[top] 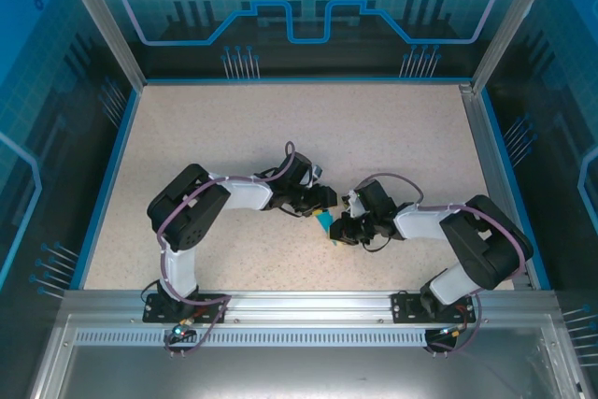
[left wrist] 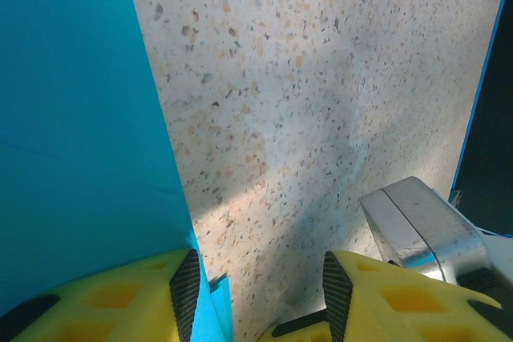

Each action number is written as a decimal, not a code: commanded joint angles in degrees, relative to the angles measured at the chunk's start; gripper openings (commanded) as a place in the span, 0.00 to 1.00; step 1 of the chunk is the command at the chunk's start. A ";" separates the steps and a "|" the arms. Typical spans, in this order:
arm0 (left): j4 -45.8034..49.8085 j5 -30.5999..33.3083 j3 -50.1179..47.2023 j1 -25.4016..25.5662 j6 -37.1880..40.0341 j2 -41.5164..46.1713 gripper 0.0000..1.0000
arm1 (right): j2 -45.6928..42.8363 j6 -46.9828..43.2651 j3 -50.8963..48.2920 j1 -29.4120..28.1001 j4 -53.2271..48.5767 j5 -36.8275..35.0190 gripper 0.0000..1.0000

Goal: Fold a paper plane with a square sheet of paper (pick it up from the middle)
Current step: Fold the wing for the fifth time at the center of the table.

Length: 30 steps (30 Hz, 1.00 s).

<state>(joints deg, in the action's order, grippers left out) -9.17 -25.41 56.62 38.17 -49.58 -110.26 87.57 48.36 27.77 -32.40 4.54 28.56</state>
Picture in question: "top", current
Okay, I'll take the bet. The blue cloth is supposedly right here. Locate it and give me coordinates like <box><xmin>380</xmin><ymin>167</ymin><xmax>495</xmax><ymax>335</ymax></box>
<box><xmin>313</xmin><ymin>210</ymin><xmax>334</xmax><ymax>244</ymax></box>

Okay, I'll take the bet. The small connector with green light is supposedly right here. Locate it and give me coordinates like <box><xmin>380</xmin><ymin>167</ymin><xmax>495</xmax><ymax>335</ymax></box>
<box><xmin>436</xmin><ymin>321</ymin><xmax>471</xmax><ymax>337</ymax></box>
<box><xmin>171</xmin><ymin>318</ymin><xmax>194</xmax><ymax>340</ymax></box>

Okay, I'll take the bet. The aluminium mounting rail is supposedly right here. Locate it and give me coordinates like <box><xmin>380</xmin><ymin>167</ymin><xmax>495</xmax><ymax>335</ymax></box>
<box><xmin>63</xmin><ymin>289</ymin><xmax>560</xmax><ymax>325</ymax></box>

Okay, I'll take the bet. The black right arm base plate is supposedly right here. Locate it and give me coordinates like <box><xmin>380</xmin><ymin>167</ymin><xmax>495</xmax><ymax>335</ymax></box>
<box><xmin>391</xmin><ymin>291</ymin><xmax>474</xmax><ymax>324</ymax></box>

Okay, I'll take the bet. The slotted aluminium cable duct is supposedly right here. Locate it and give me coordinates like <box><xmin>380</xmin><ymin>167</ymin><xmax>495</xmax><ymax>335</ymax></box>
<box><xmin>74</xmin><ymin>329</ymin><xmax>548</xmax><ymax>348</ymax></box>

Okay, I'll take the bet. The aluminium side rail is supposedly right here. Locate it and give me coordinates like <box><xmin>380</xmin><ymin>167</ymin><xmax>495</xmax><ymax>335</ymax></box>
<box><xmin>458</xmin><ymin>82</ymin><xmax>536</xmax><ymax>292</ymax></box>

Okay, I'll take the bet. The metal sheet frame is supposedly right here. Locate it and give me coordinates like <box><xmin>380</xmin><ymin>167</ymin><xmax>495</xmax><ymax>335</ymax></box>
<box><xmin>27</xmin><ymin>314</ymin><xmax>590</xmax><ymax>399</ymax></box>

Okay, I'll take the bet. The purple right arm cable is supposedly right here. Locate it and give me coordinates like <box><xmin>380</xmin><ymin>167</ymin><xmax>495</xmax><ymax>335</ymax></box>
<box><xmin>359</xmin><ymin>173</ymin><xmax>536</xmax><ymax>354</ymax></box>

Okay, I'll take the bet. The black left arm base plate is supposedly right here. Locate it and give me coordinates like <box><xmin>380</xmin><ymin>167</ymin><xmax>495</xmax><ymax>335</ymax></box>
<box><xmin>142</xmin><ymin>293</ymin><xmax>229</xmax><ymax>324</ymax></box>

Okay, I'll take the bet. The aluminium frame post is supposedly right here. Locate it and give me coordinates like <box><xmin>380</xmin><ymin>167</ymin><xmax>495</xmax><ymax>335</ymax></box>
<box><xmin>470</xmin><ymin>0</ymin><xmax>565</xmax><ymax>93</ymax></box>
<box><xmin>50</xmin><ymin>0</ymin><xmax>147</xmax><ymax>92</ymax></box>

